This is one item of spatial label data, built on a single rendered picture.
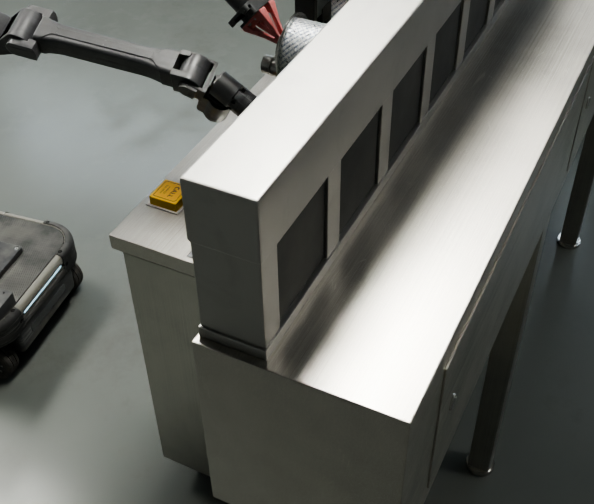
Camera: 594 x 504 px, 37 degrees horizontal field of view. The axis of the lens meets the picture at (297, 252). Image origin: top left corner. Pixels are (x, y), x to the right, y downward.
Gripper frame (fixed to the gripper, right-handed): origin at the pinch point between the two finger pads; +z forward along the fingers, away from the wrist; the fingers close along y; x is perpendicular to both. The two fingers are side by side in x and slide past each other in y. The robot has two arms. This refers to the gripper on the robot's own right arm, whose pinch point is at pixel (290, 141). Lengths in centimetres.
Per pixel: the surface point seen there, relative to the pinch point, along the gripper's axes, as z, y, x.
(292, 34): -12.2, -2.7, 19.9
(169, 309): 2.1, 26.0, -38.6
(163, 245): -7.2, 23.8, -24.0
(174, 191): -13.5, 9.7, -24.9
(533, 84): 24, 18, 57
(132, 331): -5, -16, -127
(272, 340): 14, 81, 53
